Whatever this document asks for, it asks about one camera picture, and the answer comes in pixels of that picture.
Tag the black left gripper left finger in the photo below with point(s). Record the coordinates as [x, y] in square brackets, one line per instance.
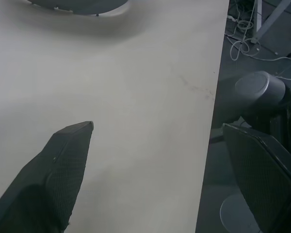
[51, 179]

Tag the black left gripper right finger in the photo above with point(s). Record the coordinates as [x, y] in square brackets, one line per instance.
[262, 174]

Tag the round grey base disc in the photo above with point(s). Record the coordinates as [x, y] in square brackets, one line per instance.
[235, 216]

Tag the black robot body part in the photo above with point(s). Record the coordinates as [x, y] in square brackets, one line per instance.
[287, 121]

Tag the dark round robot joint housing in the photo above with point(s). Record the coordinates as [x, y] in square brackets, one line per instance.
[259, 92]

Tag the grey oval tray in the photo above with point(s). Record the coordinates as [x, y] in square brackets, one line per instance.
[82, 6]

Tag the grey metal frame leg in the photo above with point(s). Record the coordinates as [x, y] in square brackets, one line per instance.
[269, 18]

